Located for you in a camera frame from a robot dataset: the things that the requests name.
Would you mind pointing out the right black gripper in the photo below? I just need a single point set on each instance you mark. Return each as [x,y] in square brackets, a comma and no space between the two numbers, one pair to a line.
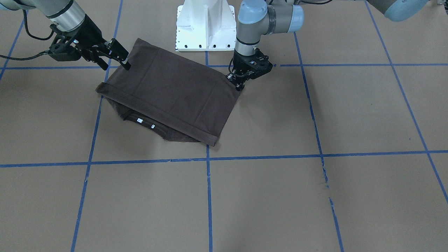
[86,34]

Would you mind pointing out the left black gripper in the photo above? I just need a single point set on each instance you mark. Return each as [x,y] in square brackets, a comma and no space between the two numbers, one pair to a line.
[240,58]

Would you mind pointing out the dark brown t-shirt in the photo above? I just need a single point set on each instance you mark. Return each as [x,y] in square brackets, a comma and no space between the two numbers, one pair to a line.
[179,99]

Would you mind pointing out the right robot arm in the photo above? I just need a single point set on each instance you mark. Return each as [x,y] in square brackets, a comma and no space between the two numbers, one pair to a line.
[66,14]

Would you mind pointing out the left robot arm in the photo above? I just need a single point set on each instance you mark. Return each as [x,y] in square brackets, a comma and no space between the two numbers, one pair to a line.
[255,19]

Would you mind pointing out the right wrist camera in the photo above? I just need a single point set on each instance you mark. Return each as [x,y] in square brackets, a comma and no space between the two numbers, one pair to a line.
[61,49]

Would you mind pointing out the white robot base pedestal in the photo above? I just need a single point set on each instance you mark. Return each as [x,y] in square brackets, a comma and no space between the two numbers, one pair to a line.
[205,25]

